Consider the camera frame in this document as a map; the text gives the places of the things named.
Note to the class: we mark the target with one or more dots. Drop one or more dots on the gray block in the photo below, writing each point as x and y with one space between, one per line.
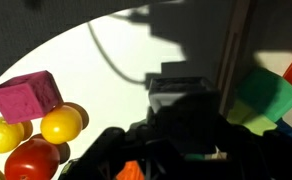
166 91

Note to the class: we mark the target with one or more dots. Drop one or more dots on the orange block in bowl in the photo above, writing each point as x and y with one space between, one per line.
131 171

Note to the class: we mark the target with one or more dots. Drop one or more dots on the light green block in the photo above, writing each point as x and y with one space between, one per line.
243 114

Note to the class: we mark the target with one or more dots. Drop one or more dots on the wooden tray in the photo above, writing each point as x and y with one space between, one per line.
231 46

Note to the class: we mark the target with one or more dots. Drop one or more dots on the pink block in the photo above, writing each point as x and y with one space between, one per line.
28 97

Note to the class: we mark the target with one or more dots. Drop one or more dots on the dark green block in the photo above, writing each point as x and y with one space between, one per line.
267 93

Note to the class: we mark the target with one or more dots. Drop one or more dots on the blue block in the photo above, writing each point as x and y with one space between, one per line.
282 126

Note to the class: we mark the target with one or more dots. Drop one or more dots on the green plastic bowl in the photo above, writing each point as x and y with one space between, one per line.
194 157

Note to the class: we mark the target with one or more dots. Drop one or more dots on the yellow lemon lower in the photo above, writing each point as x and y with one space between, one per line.
62 124

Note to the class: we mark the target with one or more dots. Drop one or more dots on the yellow lemon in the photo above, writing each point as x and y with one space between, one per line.
62 124
11 135

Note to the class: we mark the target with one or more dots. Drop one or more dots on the red tomato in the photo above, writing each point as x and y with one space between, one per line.
35 159

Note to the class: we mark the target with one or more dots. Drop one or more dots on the yellow lemon upper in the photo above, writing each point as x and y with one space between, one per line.
11 135

